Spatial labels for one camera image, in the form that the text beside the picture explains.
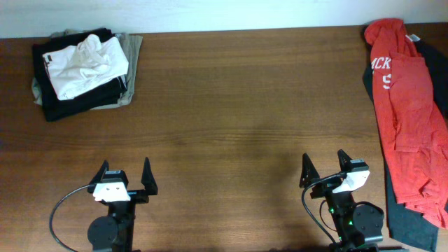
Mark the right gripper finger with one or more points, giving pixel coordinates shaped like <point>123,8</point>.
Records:
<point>309,173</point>
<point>344,161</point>

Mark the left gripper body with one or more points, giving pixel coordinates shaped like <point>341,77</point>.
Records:
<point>138,196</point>

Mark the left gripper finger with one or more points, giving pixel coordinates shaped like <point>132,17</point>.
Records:
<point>147,179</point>
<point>98,176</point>

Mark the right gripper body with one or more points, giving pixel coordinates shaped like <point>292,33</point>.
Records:
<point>325,188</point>

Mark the red t-shirt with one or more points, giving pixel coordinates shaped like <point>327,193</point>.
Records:
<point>412,129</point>

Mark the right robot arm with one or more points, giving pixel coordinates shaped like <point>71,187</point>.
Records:
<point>357,224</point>

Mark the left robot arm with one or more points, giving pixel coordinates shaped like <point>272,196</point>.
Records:
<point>114,232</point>

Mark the black folded garment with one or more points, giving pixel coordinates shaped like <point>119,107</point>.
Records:
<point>55,109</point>

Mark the dark teal t-shirt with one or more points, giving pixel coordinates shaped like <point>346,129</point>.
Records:
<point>405,225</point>

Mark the white folded garment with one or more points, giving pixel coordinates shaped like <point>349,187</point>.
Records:
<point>77,69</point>

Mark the olive grey folded garment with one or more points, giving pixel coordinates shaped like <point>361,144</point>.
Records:
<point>130,45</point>

